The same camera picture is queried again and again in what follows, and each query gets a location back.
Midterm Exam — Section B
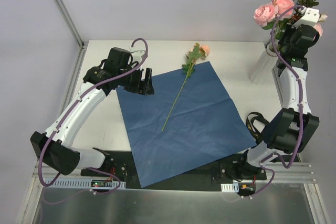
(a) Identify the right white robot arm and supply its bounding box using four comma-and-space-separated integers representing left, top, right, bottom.
234, 24, 320, 180

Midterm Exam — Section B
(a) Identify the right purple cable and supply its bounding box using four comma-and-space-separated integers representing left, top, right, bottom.
223, 5, 307, 202

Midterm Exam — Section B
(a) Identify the black ribbon gold lettering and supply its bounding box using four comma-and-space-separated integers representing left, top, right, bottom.
245, 112, 270, 144

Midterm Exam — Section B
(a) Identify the left aluminium frame post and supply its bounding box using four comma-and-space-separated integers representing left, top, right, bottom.
39, 0, 89, 49

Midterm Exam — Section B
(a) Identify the aluminium front rail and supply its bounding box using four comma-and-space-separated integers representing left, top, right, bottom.
32, 162, 318, 184

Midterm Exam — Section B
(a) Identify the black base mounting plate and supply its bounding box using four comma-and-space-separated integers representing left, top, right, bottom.
49, 148, 300, 192

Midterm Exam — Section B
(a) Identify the right white cable duct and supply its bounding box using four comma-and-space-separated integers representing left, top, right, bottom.
220, 183, 239, 193

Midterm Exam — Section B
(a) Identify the single pink rose stem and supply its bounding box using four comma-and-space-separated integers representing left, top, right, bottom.
254, 0, 295, 40

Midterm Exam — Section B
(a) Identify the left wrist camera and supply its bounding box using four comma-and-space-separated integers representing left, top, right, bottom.
129, 47, 148, 62

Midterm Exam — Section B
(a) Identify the left white cable duct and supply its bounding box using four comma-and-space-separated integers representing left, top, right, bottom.
50, 178, 126, 190

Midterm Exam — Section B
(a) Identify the white cable duct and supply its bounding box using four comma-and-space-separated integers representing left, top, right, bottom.
220, 183, 239, 193
50, 178, 126, 190

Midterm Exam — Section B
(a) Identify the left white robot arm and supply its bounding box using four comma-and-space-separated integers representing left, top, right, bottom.
30, 47, 154, 176

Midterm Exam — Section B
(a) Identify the pink artificial flower bunch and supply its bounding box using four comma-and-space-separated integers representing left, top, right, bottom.
161, 42, 211, 132

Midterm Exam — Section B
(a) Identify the blue wrapping paper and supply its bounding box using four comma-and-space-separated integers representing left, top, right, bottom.
117, 62, 256, 187

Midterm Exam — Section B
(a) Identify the white ribbed vase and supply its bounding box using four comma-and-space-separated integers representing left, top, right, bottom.
249, 43, 278, 84

